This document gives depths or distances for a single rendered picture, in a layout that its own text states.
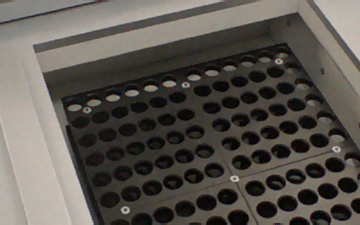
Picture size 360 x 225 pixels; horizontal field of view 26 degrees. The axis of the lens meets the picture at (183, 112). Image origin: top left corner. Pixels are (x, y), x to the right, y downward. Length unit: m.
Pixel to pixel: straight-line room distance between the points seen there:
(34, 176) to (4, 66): 0.10
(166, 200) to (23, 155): 0.10
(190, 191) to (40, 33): 0.15
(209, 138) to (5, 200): 0.15
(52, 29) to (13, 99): 0.08
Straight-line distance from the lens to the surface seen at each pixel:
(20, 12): 0.56
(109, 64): 0.67
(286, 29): 0.67
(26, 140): 0.47
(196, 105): 0.56
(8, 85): 0.50
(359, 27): 0.56
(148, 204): 0.50
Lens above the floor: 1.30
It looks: 46 degrees down
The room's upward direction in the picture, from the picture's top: straight up
